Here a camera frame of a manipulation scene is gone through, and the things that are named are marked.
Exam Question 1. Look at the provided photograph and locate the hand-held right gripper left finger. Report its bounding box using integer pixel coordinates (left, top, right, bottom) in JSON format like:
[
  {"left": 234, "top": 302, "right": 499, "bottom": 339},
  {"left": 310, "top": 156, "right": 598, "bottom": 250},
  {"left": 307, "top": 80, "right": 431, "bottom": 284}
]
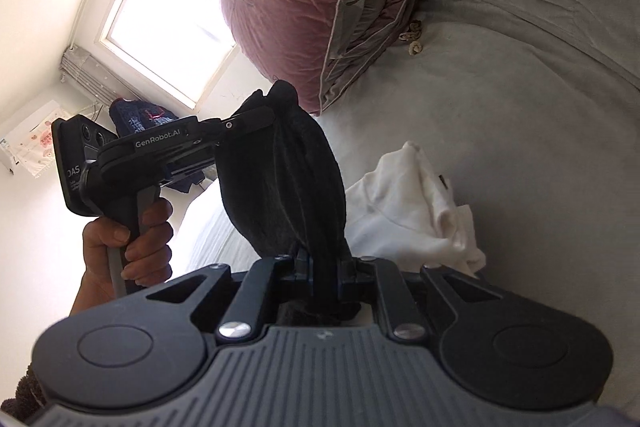
[{"left": 122, "top": 247, "right": 317, "bottom": 345}]

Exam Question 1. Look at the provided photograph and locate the brown fleece clothing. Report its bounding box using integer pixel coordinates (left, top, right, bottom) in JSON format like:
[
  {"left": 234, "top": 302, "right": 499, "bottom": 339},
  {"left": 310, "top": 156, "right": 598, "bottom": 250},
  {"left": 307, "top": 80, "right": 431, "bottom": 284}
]
[{"left": 14, "top": 363, "right": 49, "bottom": 414}]

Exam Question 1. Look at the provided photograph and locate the window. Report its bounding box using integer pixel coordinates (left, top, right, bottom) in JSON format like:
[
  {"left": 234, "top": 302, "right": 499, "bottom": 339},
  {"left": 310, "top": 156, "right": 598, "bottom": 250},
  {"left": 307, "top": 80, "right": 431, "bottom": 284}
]
[{"left": 97, "top": 0, "right": 238, "bottom": 108}]

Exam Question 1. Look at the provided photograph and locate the dark hanging jacket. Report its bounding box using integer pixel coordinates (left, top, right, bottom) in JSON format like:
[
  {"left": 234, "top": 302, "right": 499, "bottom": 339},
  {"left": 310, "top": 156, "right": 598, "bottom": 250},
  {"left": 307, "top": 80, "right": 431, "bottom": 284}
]
[{"left": 109, "top": 96, "right": 221, "bottom": 195}]

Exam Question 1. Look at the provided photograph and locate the black shirt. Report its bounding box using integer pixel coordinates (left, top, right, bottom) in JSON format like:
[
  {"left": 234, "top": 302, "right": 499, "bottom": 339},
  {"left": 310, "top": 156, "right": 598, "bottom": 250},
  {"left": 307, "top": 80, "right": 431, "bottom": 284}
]
[{"left": 215, "top": 79, "right": 363, "bottom": 328}]

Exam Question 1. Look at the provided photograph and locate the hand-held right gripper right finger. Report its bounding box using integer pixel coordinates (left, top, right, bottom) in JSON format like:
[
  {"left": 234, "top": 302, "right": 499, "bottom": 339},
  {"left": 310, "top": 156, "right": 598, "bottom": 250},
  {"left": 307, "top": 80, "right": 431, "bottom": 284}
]
[{"left": 340, "top": 252, "right": 523, "bottom": 345}]

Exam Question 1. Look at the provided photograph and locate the grey star curtain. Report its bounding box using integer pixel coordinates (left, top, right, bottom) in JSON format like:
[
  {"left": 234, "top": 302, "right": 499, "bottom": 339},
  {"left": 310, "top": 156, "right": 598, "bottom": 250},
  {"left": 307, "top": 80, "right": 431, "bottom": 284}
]
[{"left": 60, "top": 47, "right": 126, "bottom": 108}]

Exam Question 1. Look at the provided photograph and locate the person's left forearm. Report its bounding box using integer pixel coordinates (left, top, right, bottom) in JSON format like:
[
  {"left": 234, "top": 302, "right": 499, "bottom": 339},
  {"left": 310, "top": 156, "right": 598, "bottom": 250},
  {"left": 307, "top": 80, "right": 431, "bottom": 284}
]
[{"left": 67, "top": 284, "right": 128, "bottom": 318}]

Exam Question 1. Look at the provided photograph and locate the small beige trinket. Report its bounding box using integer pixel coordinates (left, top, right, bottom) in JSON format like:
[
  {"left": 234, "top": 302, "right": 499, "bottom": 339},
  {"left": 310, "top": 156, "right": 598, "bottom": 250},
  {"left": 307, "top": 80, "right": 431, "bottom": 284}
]
[{"left": 399, "top": 21, "right": 426, "bottom": 56}]

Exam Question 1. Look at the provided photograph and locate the folded white garment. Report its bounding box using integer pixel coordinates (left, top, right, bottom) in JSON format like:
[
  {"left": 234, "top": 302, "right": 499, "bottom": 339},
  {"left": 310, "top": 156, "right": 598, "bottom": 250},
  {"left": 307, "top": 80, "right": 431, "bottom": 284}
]
[{"left": 344, "top": 141, "right": 488, "bottom": 278}]

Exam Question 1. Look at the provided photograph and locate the white pink printed cover cloth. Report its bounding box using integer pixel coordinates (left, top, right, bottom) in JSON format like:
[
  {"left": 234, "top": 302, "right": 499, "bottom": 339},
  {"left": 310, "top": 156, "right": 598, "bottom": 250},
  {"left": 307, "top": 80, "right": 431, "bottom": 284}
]
[{"left": 0, "top": 99, "right": 68, "bottom": 180}]

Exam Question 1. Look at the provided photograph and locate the bed with grey sheet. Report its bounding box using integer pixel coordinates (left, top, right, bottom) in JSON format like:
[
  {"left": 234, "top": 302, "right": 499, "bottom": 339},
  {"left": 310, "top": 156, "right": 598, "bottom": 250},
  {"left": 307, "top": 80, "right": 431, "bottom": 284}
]
[{"left": 175, "top": 0, "right": 640, "bottom": 408}]

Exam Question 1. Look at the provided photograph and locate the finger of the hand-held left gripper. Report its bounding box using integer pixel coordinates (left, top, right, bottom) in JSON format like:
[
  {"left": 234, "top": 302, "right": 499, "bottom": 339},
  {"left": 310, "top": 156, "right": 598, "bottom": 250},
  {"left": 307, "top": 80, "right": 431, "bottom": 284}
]
[{"left": 200, "top": 107, "right": 277, "bottom": 142}]

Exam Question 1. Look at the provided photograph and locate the person's left hand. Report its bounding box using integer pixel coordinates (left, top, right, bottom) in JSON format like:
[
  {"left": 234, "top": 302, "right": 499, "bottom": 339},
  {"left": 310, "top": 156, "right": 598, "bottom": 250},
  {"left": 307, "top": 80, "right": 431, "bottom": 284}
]
[{"left": 81, "top": 198, "right": 174, "bottom": 303}]

